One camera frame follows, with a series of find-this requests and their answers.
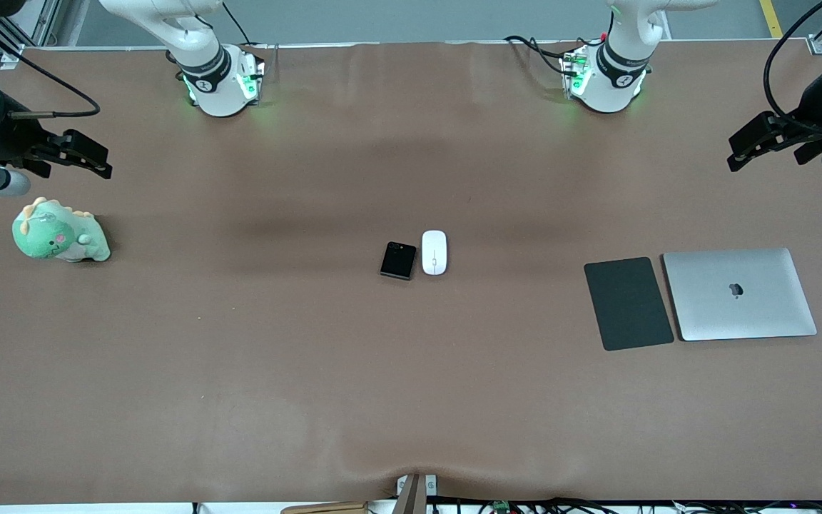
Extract black mouse pad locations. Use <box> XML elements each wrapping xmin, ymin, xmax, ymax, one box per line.
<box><xmin>584</xmin><ymin>257</ymin><xmax>675</xmax><ymax>352</ymax></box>

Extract green dinosaur plush toy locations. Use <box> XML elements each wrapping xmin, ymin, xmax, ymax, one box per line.
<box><xmin>12</xmin><ymin>197</ymin><xmax>111</xmax><ymax>263</ymax></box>

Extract brown table cover mat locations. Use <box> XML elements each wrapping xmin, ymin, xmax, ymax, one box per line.
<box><xmin>0</xmin><ymin>39</ymin><xmax>822</xmax><ymax>505</ymax></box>

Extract silver closed laptop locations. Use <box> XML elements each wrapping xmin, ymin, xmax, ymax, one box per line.
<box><xmin>662</xmin><ymin>248</ymin><xmax>818</xmax><ymax>342</ymax></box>

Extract black phone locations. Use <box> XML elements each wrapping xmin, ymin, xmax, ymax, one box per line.
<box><xmin>380</xmin><ymin>241</ymin><xmax>417</xmax><ymax>281</ymax></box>

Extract black left base cables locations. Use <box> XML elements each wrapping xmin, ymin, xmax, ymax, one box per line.
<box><xmin>504</xmin><ymin>34</ymin><xmax>584</xmax><ymax>76</ymax></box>

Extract white computer mouse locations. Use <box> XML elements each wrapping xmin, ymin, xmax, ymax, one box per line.
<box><xmin>422</xmin><ymin>230</ymin><xmax>448</xmax><ymax>276</ymax></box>

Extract black right base cable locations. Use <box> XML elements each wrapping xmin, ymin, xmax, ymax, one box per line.
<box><xmin>220</xmin><ymin>0</ymin><xmax>253</xmax><ymax>47</ymax></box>

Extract brown wooden board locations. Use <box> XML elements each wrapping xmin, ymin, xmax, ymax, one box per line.
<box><xmin>281</xmin><ymin>501</ymin><xmax>370</xmax><ymax>514</ymax></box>

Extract small metal table bracket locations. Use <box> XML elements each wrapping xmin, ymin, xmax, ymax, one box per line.
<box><xmin>396</xmin><ymin>474</ymin><xmax>439</xmax><ymax>498</ymax></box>

